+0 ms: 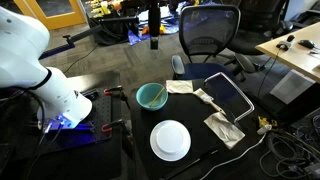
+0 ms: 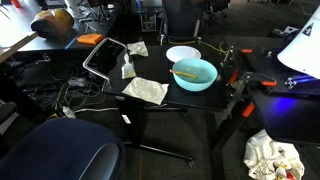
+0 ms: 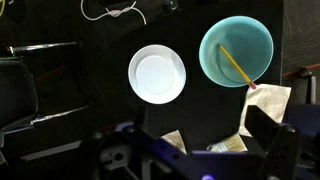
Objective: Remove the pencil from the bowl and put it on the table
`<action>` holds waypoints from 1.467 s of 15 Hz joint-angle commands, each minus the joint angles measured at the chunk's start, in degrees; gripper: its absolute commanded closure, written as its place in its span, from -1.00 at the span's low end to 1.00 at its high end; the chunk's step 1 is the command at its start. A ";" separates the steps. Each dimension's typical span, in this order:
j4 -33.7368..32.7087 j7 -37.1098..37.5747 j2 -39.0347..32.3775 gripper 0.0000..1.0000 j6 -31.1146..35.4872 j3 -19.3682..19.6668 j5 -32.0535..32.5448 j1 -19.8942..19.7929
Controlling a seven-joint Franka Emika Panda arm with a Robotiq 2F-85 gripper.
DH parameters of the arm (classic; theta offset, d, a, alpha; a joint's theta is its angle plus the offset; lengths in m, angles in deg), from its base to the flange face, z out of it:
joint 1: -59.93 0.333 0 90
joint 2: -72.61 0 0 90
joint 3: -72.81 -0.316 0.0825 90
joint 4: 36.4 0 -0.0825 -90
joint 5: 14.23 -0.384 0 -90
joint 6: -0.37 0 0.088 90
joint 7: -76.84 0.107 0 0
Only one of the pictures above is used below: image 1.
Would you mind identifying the yellow pencil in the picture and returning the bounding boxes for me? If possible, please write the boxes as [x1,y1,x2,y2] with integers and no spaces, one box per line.
[149,86,165,107]

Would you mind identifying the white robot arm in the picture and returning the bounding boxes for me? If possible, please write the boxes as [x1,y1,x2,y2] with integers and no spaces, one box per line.
[0,7,93,129]

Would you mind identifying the teal bowl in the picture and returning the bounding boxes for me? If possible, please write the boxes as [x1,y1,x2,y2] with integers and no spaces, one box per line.
[136,83,168,111]

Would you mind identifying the cream cloth near bowl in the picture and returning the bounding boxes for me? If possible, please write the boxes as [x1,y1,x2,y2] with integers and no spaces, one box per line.
[166,80,193,94]

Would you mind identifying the white plate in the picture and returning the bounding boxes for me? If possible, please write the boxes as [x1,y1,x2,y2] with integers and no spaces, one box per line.
[150,120,191,162]

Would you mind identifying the metal-framed black tray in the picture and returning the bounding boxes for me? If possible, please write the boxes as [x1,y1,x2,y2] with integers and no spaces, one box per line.
[204,72,255,123]

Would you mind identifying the black mesh office chair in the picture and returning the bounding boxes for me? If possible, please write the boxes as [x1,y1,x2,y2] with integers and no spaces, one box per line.
[171,4,255,79]

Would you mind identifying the black equipment cart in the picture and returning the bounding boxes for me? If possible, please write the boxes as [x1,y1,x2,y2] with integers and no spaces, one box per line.
[81,0,147,46]

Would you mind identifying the blue tarp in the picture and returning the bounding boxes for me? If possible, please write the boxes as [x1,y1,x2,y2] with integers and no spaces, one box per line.
[127,0,221,47]

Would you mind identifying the crumpled cream cloth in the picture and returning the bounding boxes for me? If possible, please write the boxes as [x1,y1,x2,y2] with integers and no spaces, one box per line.
[204,112,245,149]

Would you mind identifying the yellow power plug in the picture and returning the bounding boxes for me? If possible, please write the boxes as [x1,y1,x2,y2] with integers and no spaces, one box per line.
[258,116,278,129]

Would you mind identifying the grey webcam on desk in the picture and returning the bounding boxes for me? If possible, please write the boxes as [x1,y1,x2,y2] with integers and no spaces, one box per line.
[276,35,295,51]

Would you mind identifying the wooden desk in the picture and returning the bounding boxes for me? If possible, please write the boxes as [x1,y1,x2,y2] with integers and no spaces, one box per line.
[256,22,320,83]

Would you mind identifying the black computer mouse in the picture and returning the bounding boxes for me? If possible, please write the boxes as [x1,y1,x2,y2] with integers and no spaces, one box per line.
[298,40,315,49]

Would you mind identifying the red-handled clamp upper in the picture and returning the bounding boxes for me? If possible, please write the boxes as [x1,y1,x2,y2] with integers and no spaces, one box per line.
[103,85,123,95]

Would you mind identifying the red-handled clamp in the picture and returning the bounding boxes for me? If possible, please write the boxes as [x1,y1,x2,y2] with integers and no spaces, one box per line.
[103,85,123,95]
[101,119,124,133]

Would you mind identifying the red-handled clamp lower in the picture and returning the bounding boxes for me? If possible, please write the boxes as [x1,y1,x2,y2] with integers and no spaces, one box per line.
[101,119,124,133]

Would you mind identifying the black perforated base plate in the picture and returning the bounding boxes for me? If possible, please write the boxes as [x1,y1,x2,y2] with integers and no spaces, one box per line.
[47,88,113,152]

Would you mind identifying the black camera pole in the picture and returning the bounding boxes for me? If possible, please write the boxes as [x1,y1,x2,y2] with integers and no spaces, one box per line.
[148,0,161,50]

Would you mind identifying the white cable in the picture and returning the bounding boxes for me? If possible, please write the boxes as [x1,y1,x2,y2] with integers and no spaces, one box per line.
[198,124,273,180]

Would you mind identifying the tangled black cables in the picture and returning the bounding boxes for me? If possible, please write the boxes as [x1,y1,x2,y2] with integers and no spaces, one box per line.
[259,113,320,180]

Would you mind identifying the yellow door frame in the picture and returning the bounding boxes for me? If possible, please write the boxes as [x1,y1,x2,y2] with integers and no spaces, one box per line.
[13,0,86,30]

